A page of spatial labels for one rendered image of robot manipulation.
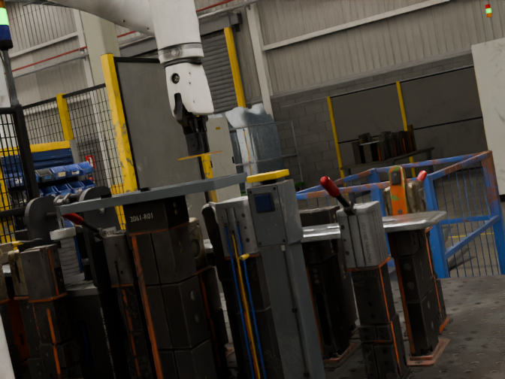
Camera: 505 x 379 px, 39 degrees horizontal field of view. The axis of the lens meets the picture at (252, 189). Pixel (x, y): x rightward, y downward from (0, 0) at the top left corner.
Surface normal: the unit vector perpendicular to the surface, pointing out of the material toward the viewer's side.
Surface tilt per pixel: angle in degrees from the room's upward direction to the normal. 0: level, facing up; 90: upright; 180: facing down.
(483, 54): 90
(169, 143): 91
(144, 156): 91
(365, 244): 90
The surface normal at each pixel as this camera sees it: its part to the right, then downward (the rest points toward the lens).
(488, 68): -0.55, 0.15
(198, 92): 0.92, -0.15
